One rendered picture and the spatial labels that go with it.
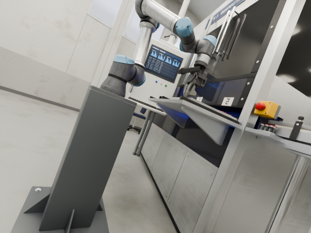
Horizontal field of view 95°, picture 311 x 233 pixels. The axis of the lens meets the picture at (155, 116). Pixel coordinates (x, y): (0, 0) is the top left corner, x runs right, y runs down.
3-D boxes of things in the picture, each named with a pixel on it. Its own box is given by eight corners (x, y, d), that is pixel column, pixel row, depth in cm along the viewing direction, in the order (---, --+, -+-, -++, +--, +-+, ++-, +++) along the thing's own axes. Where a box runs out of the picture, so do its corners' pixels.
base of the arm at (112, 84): (101, 88, 75) (108, 70, 75) (98, 88, 88) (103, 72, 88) (127, 99, 83) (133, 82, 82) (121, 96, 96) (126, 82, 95)
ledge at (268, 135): (261, 137, 82) (262, 134, 82) (287, 144, 70) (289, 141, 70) (244, 130, 78) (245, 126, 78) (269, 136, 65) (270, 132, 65)
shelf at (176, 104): (189, 116, 149) (190, 115, 149) (251, 133, 82) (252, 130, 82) (147, 100, 134) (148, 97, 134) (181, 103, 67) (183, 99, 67)
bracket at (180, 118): (182, 127, 138) (187, 115, 138) (183, 128, 136) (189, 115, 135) (151, 116, 128) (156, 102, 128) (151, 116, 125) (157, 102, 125)
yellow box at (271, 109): (261, 117, 78) (266, 105, 78) (276, 119, 71) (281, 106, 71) (252, 113, 76) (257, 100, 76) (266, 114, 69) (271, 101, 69)
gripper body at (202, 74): (203, 88, 78) (212, 67, 77) (190, 81, 75) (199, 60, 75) (195, 88, 85) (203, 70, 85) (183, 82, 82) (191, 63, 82)
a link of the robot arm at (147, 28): (118, 80, 93) (139, 0, 94) (130, 87, 106) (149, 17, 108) (133, 82, 88) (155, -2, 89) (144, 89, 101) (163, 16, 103)
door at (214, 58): (185, 84, 169) (203, 37, 168) (210, 80, 125) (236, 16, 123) (184, 84, 169) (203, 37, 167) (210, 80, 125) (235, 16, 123)
